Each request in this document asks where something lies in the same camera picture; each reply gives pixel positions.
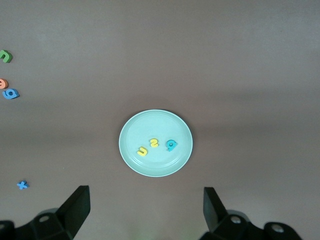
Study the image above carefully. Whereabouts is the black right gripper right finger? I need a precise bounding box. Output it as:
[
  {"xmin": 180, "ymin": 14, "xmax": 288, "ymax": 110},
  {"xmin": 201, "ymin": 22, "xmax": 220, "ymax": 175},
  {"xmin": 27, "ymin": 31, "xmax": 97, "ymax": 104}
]
[{"xmin": 202, "ymin": 186, "xmax": 266, "ymax": 240}]

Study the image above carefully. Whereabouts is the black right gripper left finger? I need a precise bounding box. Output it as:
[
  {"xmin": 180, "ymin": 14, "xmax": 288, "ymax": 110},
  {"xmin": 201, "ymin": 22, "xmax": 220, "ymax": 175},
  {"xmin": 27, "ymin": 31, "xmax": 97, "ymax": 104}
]
[{"xmin": 17, "ymin": 185, "xmax": 91, "ymax": 240}]

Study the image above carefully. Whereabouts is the teal foam letter b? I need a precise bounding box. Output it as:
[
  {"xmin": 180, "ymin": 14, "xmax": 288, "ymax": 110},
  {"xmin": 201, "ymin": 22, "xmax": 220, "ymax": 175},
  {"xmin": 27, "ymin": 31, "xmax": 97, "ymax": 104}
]
[{"xmin": 166, "ymin": 139, "xmax": 179, "ymax": 153}]

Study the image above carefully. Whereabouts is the green round plate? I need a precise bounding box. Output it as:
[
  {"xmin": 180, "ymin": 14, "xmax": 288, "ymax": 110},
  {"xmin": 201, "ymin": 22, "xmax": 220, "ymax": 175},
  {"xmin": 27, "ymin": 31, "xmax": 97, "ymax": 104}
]
[{"xmin": 118, "ymin": 109, "xmax": 194, "ymax": 178}]

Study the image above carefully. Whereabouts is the blue foam letter g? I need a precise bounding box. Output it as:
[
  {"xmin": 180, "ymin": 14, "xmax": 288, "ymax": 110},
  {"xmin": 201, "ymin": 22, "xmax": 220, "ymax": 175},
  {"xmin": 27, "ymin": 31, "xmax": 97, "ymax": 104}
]
[{"xmin": 2, "ymin": 88, "xmax": 20, "ymax": 100}]

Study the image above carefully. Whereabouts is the brown table cover mat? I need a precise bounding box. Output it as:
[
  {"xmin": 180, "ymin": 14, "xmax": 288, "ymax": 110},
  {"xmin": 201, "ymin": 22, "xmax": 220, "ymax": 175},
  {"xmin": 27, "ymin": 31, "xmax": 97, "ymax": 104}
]
[{"xmin": 0, "ymin": 0, "xmax": 320, "ymax": 240}]

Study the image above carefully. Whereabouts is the green foam letter n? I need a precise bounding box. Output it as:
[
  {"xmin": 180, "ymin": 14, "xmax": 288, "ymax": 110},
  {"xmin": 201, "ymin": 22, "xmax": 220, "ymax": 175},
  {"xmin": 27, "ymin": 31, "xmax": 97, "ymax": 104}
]
[{"xmin": 0, "ymin": 49, "xmax": 13, "ymax": 64}]

